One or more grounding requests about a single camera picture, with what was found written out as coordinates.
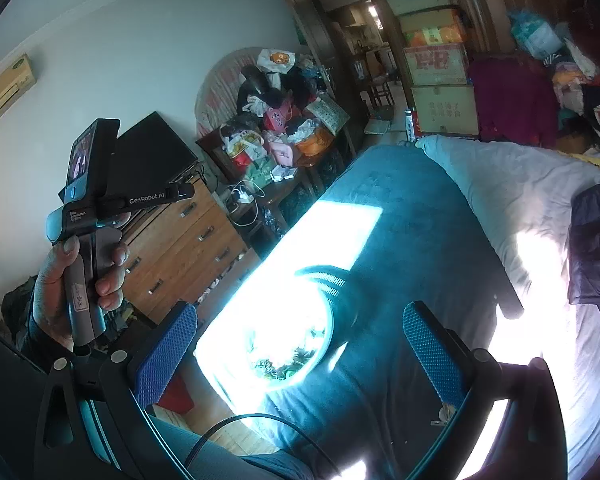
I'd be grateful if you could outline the printed white cushion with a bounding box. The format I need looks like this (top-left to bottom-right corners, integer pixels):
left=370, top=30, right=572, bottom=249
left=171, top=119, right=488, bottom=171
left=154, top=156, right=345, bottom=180
left=305, top=95, right=351, bottom=136

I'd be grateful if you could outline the beige air conditioner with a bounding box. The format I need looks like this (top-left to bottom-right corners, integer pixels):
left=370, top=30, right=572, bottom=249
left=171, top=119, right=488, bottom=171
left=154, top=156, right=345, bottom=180
left=0, top=52, right=40, bottom=137

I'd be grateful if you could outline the pile of mixed clothes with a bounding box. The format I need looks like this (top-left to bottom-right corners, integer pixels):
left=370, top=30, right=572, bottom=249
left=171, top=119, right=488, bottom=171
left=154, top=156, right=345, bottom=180
left=545, top=22, right=600, bottom=157

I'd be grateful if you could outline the purple cloth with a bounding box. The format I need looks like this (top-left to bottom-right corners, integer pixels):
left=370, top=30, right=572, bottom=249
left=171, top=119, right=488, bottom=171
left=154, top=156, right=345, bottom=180
left=567, top=182, right=600, bottom=306

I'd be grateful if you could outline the wooden chair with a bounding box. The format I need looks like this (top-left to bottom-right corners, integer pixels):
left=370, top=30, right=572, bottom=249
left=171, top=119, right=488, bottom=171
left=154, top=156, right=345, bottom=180
left=366, top=76, right=396, bottom=110

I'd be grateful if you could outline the white plastic basket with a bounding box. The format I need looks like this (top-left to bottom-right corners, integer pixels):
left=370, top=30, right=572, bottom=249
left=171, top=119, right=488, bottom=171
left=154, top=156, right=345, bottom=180
left=245, top=264, right=353, bottom=391

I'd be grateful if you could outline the brown cardboard box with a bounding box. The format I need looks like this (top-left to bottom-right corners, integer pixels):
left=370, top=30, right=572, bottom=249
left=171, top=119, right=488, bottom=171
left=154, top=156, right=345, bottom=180
left=411, top=84, right=481, bottom=137

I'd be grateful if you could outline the white bag with bear print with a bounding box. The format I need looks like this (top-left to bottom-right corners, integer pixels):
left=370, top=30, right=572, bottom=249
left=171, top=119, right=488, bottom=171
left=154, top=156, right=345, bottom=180
left=256, top=47, right=296, bottom=74

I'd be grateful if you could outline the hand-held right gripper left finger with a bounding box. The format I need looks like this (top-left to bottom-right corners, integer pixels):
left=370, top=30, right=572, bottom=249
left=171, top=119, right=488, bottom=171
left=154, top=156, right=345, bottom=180
left=34, top=301, right=199, bottom=480

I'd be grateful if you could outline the black monitor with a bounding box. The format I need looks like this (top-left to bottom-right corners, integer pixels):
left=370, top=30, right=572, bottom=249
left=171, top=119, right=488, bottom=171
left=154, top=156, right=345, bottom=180
left=102, top=111, right=200, bottom=202

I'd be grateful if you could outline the blue plastic bag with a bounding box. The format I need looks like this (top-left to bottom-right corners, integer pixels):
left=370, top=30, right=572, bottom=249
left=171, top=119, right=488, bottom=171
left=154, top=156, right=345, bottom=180
left=510, top=10, right=566, bottom=59

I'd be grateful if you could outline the red print cardboard box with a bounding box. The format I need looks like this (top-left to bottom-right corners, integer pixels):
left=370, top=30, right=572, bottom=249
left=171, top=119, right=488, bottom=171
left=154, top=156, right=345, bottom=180
left=404, top=42, right=470, bottom=87

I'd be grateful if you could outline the orange bag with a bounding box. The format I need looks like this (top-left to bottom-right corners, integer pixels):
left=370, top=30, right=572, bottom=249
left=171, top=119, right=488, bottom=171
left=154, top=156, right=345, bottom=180
left=294, top=127, right=333, bottom=158

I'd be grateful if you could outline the pile of dark floor clothes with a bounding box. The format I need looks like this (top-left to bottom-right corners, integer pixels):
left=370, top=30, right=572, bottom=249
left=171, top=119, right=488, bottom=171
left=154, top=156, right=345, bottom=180
left=0, top=275, right=41, bottom=341

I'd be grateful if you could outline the white quilt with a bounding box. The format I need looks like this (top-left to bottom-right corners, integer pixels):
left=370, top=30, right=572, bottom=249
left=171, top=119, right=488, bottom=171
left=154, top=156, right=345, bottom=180
left=415, top=134, right=600, bottom=480

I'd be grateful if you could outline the blue blanket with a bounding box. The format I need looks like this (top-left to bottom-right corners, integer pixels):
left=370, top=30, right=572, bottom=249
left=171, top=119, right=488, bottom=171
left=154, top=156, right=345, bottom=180
left=195, top=144, right=526, bottom=480

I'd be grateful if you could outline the magenta cloth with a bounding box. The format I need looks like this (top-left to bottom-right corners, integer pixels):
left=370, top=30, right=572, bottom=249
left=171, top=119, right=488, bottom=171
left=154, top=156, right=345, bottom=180
left=467, top=55, right=561, bottom=149

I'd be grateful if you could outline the white power strip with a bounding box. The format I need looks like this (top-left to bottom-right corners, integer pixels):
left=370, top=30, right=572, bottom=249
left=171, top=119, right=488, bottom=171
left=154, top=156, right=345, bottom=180
left=227, top=185, right=261, bottom=207

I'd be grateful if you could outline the person's left forearm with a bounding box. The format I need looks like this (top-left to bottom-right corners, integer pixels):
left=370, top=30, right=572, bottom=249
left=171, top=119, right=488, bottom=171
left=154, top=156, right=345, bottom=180
left=17, top=322, right=78, bottom=376

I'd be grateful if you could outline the black cable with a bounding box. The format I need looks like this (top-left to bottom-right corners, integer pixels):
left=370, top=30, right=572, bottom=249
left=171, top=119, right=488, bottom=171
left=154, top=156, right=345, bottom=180
left=187, top=412, right=342, bottom=478

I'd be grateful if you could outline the wooden dresser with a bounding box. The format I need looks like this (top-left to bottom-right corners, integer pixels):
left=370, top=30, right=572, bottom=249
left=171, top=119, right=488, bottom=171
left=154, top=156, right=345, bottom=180
left=112, top=175, right=262, bottom=322

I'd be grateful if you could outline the orange print cardboard box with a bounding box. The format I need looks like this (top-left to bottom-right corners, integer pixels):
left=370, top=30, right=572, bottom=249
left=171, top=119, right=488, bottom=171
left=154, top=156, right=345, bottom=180
left=397, top=7, right=468, bottom=49

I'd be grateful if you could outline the dark wooden door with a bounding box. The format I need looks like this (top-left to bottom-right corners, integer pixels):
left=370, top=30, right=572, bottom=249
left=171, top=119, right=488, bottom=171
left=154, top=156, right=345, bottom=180
left=271, top=0, right=353, bottom=121

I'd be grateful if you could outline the person's left hand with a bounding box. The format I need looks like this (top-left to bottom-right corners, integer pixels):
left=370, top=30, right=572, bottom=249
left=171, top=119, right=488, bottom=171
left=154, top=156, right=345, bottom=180
left=30, top=235, right=131, bottom=353

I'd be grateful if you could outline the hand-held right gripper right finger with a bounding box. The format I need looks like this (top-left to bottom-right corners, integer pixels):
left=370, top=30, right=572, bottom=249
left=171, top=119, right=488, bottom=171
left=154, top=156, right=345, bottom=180
left=402, top=301, right=568, bottom=480

